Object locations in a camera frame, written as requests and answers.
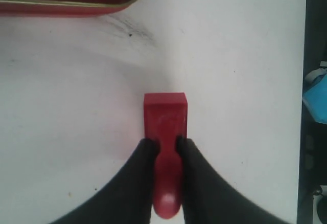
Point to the red plastic stamp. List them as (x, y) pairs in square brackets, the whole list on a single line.
[(165, 119)]

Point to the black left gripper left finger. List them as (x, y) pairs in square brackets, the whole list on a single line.
[(127, 198)]

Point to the blue object beside table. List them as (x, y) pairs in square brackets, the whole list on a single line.
[(314, 98)]

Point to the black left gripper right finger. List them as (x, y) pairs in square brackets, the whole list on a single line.
[(208, 198)]

